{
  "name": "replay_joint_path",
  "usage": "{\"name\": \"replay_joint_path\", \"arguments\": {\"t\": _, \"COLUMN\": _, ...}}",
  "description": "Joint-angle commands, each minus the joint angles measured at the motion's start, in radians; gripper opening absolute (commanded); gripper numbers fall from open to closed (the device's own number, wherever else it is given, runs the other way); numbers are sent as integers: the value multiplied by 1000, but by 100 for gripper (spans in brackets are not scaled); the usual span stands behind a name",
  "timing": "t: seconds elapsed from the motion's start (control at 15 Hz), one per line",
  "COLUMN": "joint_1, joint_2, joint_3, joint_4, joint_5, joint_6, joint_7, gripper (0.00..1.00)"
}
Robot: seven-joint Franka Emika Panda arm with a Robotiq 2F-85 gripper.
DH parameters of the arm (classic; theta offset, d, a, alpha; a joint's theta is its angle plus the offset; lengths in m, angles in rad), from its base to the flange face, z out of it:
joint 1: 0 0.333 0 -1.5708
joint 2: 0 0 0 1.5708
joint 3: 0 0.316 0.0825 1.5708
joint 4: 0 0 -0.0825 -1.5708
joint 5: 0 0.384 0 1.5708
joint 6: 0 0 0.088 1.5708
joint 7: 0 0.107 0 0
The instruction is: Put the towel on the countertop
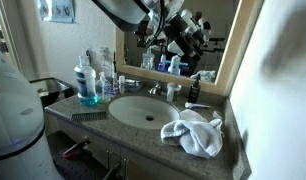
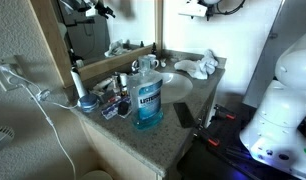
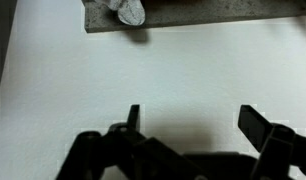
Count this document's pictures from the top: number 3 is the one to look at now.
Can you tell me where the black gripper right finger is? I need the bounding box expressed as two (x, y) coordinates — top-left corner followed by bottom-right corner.
(237, 104), (306, 180)

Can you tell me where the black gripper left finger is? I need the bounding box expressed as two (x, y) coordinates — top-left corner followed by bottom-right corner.
(56, 104), (209, 180)

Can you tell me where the grey towel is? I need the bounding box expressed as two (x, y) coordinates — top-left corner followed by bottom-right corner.
(82, 0), (147, 27)

